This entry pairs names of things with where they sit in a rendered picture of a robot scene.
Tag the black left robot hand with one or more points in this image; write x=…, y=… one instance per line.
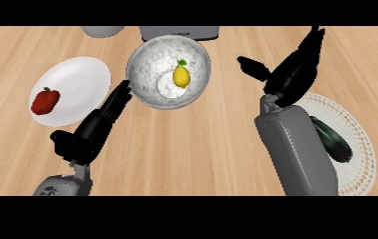
x=94, y=129

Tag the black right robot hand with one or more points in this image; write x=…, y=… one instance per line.
x=293, y=78

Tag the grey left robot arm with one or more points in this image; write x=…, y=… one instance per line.
x=67, y=183

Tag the yellow lemon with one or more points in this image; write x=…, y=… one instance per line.
x=181, y=76

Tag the white round placemat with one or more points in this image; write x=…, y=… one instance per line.
x=352, y=143

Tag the grey marbled bowl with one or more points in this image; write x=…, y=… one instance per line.
x=169, y=71

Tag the white oval plate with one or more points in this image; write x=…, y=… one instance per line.
x=69, y=91

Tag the red bell pepper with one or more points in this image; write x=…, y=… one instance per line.
x=45, y=101

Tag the dark green eggplant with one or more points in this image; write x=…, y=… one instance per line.
x=334, y=141

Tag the grey flat appliance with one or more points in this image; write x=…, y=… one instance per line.
x=179, y=32

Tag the grey rounded container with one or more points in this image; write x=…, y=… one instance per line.
x=103, y=30

